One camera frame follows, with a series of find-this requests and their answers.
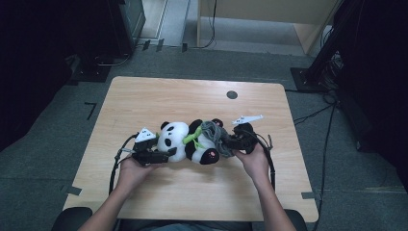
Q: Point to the black and white panda plush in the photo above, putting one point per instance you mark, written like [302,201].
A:
[174,141]

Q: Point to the black flat stand base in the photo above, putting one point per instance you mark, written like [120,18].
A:
[91,72]

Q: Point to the person's left hand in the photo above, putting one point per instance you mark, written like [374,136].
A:
[133,174]

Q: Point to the black metal stand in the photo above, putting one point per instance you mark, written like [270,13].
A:
[324,57]

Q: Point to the black cabinet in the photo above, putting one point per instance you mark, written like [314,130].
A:
[128,22]

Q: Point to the person's right hand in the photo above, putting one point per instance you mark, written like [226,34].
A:
[260,166]

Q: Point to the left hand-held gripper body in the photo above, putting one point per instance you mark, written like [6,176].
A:
[144,146]

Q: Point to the grey fuzzy scarf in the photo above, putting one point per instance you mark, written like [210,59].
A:
[216,134]

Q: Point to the dark round table grommet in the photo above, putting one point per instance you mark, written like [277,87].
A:
[232,95]

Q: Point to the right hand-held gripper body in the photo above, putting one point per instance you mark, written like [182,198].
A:
[245,138]

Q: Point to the light wooden furniture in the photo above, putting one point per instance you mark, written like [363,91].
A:
[272,9]

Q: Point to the black chair armrest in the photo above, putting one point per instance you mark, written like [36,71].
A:
[72,219]
[296,221]

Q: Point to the grey floor tape piece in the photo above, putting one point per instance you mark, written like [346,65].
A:
[308,195]
[74,191]

